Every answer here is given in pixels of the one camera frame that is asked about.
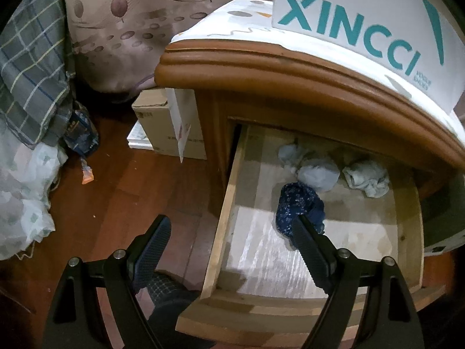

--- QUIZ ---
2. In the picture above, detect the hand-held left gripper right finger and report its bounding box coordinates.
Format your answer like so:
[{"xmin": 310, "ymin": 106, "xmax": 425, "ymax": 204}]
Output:
[{"xmin": 291, "ymin": 214, "xmax": 425, "ymax": 349}]

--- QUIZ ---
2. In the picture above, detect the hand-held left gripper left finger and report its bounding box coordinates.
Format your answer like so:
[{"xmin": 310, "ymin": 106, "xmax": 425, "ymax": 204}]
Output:
[{"xmin": 42, "ymin": 214, "xmax": 173, "ymax": 349}]

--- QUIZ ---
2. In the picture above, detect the dark blue floral underwear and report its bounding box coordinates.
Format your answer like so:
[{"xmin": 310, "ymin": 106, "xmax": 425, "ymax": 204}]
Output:
[{"xmin": 274, "ymin": 182, "xmax": 326, "ymax": 241}]

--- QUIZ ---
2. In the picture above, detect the wooden drawer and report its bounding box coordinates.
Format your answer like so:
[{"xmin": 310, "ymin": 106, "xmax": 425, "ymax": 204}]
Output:
[{"xmin": 175, "ymin": 124, "xmax": 446, "ymax": 335}]

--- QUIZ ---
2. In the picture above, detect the light blue underwear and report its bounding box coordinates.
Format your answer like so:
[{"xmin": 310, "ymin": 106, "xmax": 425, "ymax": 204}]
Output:
[{"xmin": 298, "ymin": 158, "xmax": 342, "ymax": 193}]

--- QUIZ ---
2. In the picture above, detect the pale blue white underwear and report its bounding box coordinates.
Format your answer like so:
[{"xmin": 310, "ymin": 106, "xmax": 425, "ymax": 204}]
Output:
[{"xmin": 341, "ymin": 160, "xmax": 391, "ymax": 199}]

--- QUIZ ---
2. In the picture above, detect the blue grey underwear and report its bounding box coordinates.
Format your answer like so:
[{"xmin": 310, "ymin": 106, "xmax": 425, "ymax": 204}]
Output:
[{"xmin": 278, "ymin": 143, "xmax": 309, "ymax": 170}]

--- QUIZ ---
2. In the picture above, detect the white shoe box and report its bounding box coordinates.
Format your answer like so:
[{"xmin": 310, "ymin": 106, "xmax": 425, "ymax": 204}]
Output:
[{"xmin": 271, "ymin": 0, "xmax": 465, "ymax": 111}]

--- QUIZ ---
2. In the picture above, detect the dark plaid slipper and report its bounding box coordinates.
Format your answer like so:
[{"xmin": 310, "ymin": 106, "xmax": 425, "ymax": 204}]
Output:
[{"xmin": 143, "ymin": 273, "xmax": 219, "ymax": 349}]

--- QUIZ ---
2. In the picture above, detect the orange wrapper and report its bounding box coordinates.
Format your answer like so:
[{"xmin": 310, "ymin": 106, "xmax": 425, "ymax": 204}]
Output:
[{"xmin": 81, "ymin": 156, "xmax": 94, "ymax": 184}]

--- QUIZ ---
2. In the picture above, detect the white flat stack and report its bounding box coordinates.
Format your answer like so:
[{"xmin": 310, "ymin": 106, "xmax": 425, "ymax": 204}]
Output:
[{"xmin": 126, "ymin": 120, "xmax": 155, "ymax": 151}]

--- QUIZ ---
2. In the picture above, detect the brown cardboard box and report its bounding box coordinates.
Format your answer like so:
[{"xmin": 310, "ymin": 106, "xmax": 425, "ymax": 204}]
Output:
[{"xmin": 131, "ymin": 87, "xmax": 208, "ymax": 161}]

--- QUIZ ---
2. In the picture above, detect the white flat box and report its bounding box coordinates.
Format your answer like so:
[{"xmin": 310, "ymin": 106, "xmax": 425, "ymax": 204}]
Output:
[{"xmin": 166, "ymin": 88, "xmax": 200, "ymax": 163}]

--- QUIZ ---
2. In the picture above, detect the blue snack bag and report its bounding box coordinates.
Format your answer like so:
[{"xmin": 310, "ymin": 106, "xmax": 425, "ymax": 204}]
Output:
[{"xmin": 63, "ymin": 104, "xmax": 99, "ymax": 157}]

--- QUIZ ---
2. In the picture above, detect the large grey box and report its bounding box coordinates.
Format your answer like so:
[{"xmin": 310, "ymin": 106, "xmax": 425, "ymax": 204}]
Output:
[{"xmin": 421, "ymin": 174, "xmax": 465, "ymax": 259}]

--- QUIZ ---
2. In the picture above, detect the sheer white dotted cloth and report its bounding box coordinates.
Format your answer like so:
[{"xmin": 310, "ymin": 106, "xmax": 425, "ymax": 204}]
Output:
[{"xmin": 0, "ymin": 116, "xmax": 69, "ymax": 260}]

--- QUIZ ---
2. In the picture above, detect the beige leaf print curtain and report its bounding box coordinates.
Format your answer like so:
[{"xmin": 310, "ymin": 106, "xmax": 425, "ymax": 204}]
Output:
[{"xmin": 58, "ymin": 0, "xmax": 277, "ymax": 102}]

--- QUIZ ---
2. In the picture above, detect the grey plaid cloth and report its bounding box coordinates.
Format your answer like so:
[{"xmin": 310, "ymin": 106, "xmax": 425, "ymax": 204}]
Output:
[{"xmin": 0, "ymin": 0, "xmax": 75, "ymax": 148}]

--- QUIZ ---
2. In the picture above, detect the white patterned cloth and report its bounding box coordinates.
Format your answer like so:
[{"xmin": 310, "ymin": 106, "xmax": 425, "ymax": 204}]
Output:
[{"xmin": 171, "ymin": 0, "xmax": 465, "ymax": 135}]

